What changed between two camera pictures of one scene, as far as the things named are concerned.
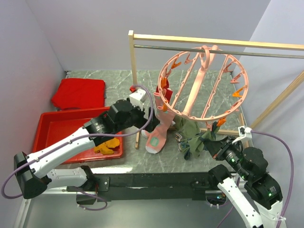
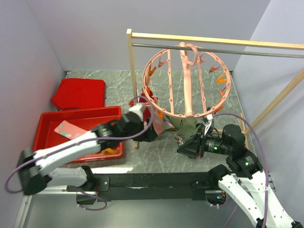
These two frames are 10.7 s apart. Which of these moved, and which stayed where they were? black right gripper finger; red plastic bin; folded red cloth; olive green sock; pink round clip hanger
Moved: black right gripper finger; olive green sock; pink round clip hanger
Stayed: red plastic bin; folded red cloth
